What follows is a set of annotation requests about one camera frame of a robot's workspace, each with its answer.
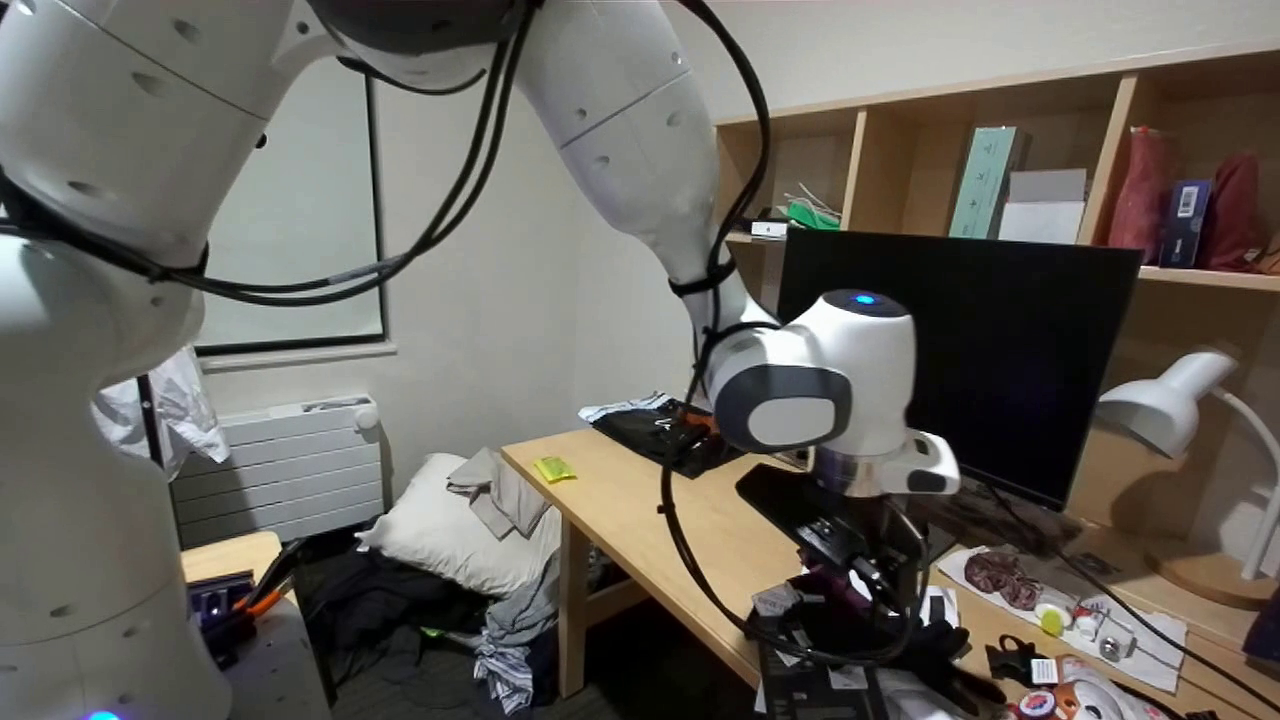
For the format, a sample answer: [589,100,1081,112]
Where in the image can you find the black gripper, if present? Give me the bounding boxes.
[795,499,939,647]

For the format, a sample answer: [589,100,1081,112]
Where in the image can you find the light wooden desk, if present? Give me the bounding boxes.
[501,419,1280,720]

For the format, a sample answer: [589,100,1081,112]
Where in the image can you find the white desk lamp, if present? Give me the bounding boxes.
[1093,348,1280,611]

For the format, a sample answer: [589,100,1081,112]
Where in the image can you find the white paper sheets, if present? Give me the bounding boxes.
[742,579,967,720]

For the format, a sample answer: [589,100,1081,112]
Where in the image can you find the sticker sheet with red circle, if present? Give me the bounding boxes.
[937,542,1192,699]

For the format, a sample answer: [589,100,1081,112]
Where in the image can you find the small black clip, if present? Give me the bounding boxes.
[983,631,1063,693]

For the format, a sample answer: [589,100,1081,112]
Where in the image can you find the black computer monitor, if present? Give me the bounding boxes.
[770,230,1146,516]

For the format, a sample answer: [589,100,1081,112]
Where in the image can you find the black plastic bag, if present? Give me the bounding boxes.
[592,398,751,483]

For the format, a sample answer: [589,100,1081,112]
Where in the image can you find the crumpled clothes pile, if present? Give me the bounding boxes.
[468,542,563,720]

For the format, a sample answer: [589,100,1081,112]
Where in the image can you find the grey cloth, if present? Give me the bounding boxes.
[443,445,554,546]

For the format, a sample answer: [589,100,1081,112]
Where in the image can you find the green plastic object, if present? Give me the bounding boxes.
[776,184,846,242]

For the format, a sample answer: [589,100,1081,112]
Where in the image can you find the white flat box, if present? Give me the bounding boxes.
[996,163,1095,248]

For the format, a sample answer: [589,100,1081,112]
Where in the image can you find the teal flat box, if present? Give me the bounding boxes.
[945,125,1024,245]

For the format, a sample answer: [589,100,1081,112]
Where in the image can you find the wooden shelf unit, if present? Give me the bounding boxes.
[691,53,1280,593]

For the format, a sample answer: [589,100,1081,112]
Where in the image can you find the white pillow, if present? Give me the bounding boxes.
[351,450,563,600]

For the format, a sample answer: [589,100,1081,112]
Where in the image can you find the dark blue small box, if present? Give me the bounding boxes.
[1153,175,1220,273]

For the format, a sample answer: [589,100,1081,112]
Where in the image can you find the red pouch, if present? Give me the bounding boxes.
[1102,125,1181,265]

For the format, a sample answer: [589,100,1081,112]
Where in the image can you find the dark clothes heap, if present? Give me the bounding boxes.
[287,530,491,671]

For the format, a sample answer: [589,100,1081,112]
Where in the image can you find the dark red bag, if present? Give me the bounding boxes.
[1202,155,1268,276]

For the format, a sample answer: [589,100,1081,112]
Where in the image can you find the small wooden side table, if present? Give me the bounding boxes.
[175,530,299,671]

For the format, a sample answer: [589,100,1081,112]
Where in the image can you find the black framed whiteboard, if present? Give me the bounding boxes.
[196,66,397,362]

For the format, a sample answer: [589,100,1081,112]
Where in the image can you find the white hanging cloth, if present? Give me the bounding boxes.
[88,348,231,482]

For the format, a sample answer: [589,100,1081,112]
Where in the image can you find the black lamp cable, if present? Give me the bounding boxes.
[980,490,1280,720]

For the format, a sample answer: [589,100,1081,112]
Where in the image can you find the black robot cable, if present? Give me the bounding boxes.
[0,0,925,671]

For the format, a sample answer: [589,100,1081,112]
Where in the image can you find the white wall radiator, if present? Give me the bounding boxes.
[168,388,390,551]

